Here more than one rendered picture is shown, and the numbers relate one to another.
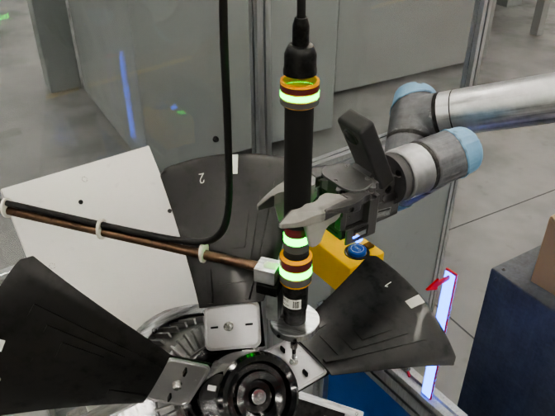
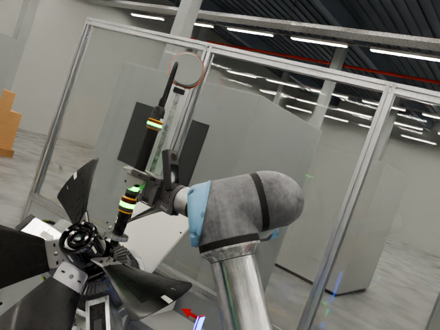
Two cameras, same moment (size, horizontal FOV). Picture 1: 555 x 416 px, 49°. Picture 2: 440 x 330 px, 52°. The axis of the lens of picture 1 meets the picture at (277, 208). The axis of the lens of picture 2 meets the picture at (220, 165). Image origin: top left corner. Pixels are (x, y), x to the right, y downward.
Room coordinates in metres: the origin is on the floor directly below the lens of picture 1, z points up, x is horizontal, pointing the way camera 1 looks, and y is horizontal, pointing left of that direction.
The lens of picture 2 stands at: (0.29, -1.30, 1.62)
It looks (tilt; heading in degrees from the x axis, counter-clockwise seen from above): 3 degrees down; 66
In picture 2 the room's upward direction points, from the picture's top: 19 degrees clockwise
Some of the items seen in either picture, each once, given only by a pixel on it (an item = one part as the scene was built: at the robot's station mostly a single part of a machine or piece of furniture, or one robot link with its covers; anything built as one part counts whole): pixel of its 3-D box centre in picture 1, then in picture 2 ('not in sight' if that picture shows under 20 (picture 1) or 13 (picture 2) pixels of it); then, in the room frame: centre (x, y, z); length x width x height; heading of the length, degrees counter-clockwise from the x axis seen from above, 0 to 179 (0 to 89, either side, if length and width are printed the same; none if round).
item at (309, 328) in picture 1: (287, 297); (122, 221); (0.63, -0.01, 1.31); 0.09 x 0.07 x 0.10; 71
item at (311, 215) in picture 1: (313, 226); (131, 179); (0.61, -0.04, 1.44); 0.09 x 0.03 x 0.06; 136
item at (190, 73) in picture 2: not in sight; (186, 70); (0.87, 0.65, 1.88); 0.17 x 0.15 x 0.16; 126
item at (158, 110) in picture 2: (296, 204); (138, 172); (0.63, -0.02, 1.46); 0.04 x 0.04 x 0.46
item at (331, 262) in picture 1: (342, 260); not in sight; (1.08, -0.15, 1.02); 0.16 x 0.10 x 0.11; 36
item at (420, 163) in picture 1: (403, 172); (187, 201); (0.74, -0.18, 1.44); 0.08 x 0.05 x 0.08; 35
